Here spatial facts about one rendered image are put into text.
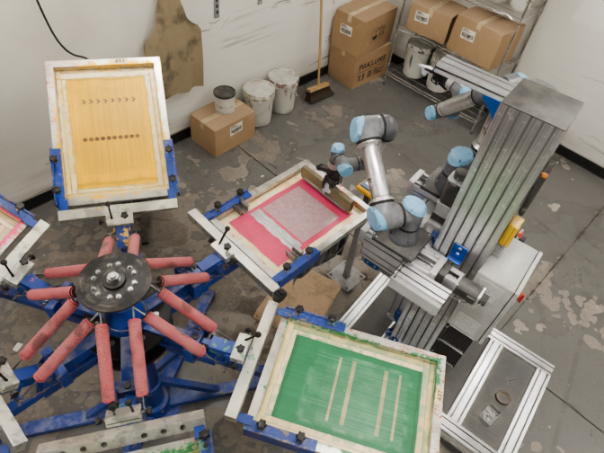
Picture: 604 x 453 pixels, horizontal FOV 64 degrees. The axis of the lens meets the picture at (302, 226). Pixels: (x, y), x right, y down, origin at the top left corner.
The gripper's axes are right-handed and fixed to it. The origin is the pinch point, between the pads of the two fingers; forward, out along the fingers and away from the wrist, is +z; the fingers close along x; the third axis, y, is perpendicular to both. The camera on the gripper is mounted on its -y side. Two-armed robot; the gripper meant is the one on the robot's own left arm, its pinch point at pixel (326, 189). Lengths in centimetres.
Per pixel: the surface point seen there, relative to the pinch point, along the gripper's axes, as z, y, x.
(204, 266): -4, 2, -91
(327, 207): 4.5, 8.0, -6.3
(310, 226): 4.3, 12.0, -25.0
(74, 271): -21, -22, -142
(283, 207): 4.8, -8.6, -26.6
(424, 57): 61, -107, 285
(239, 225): 5, -14, -55
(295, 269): -2, 31, -56
